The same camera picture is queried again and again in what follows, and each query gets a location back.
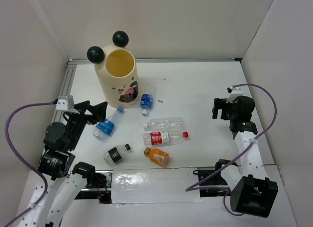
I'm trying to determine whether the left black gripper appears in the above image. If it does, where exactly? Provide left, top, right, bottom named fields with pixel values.
left=68, top=100, right=109, bottom=150

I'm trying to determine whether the crushed blue label bottle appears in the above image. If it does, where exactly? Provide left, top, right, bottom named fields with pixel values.
left=93, top=106, right=124, bottom=142

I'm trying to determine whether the black label plastic bottle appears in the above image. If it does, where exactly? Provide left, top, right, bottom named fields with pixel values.
left=103, top=144, right=132, bottom=167

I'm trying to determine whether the small blue label bottle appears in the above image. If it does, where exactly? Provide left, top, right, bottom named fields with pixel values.
left=140, top=86, right=156, bottom=116

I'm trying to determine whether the clear unlabelled plastic bottle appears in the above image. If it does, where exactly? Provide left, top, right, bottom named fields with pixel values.
left=142, top=117, right=184, bottom=131

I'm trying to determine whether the red label plastic bottle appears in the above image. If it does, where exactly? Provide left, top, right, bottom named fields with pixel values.
left=143, top=131, right=189, bottom=146

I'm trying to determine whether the orange juice bottle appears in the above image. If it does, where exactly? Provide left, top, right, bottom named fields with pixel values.
left=144, top=147, right=170, bottom=167

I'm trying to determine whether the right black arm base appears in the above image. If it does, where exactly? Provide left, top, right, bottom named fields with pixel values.
left=193, top=169, right=228, bottom=198

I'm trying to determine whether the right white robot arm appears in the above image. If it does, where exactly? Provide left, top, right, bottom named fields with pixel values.
left=212, top=96, right=278, bottom=218

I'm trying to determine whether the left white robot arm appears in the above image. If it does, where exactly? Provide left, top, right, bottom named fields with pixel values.
left=19, top=100, right=108, bottom=227

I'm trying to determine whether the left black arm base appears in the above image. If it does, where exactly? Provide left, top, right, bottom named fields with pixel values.
left=75, top=171, right=112, bottom=204

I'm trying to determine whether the cream cylindrical bin with ears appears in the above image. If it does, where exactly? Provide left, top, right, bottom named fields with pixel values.
left=87, top=31, right=139, bottom=109

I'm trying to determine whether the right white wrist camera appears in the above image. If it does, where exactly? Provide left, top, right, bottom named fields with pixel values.
left=226, top=87, right=244, bottom=103

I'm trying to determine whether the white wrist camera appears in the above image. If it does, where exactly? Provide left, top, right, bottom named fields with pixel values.
left=226, top=87, right=244, bottom=103
left=55, top=95, right=74, bottom=111

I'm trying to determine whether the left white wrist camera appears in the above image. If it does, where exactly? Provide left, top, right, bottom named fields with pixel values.
left=55, top=95, right=74, bottom=111

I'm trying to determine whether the aluminium frame rail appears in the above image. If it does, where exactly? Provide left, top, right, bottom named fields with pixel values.
left=60, top=59, right=246, bottom=130

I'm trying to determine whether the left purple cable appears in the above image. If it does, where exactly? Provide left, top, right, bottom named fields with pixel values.
left=0, top=101, right=59, bottom=227

